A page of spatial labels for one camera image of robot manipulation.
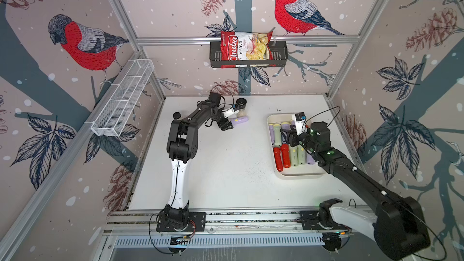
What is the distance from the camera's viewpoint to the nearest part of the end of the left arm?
85cm

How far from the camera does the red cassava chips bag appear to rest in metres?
0.87

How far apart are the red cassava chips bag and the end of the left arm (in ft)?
0.62

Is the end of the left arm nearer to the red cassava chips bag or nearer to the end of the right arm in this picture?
the red cassava chips bag
